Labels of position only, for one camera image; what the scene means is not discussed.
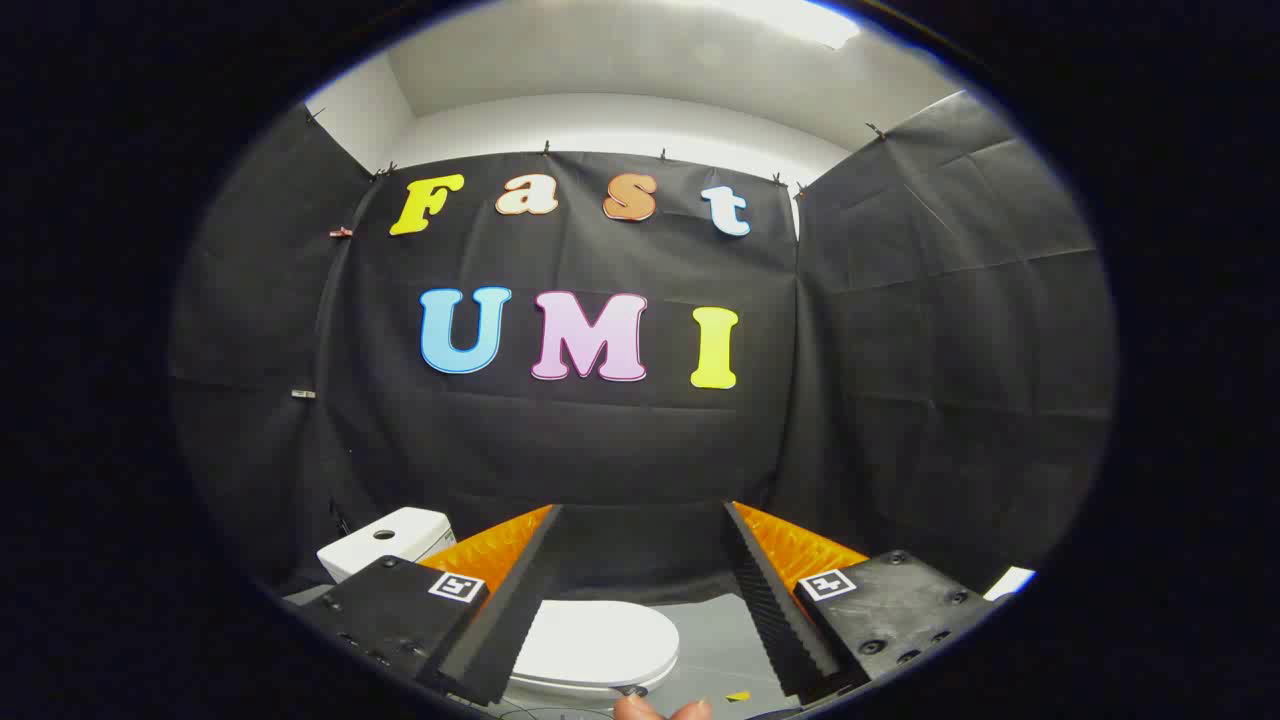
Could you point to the white flat object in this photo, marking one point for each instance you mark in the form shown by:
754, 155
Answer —
1010, 582

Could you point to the black backdrop cloth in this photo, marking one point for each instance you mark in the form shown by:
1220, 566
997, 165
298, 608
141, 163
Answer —
600, 440

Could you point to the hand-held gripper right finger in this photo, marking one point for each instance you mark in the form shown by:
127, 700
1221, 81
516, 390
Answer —
770, 610

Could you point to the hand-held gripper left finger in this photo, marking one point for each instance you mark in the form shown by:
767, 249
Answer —
515, 610

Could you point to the white toilet lid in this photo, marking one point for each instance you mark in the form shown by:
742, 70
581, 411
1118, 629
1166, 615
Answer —
600, 640

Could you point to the white toilet tank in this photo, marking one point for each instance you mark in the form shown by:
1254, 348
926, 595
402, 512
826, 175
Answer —
385, 545

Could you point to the ceiling light panel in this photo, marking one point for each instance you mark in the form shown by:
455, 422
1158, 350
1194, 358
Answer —
795, 20

